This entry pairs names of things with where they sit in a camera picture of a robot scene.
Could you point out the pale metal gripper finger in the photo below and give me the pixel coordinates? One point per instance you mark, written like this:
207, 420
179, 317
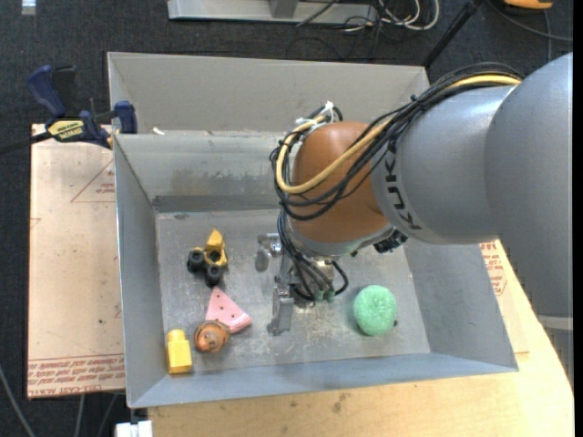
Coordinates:
281, 310
269, 245

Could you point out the grey metal bin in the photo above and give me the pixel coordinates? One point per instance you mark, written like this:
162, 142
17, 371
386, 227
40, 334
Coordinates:
319, 335

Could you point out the yellow toy truck, black wheels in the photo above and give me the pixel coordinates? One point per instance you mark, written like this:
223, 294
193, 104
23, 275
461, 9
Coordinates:
212, 255

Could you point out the pink toy watermelon slice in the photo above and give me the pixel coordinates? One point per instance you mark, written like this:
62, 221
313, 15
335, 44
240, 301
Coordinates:
223, 310

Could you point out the green round sponge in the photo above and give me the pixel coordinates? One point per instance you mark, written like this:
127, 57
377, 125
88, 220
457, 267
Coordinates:
375, 310

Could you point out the brown toy head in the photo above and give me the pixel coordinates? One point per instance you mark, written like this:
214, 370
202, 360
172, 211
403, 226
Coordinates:
210, 336

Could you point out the yellow toy block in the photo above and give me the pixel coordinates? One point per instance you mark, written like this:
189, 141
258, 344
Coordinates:
178, 352

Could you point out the small white scrap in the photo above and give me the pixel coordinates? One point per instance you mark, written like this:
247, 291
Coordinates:
158, 131

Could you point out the brown cardboard board, red print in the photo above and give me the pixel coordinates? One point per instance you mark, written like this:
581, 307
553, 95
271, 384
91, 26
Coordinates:
73, 262

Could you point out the black cylinder on white bracket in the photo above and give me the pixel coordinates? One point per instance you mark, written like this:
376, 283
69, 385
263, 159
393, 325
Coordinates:
390, 241

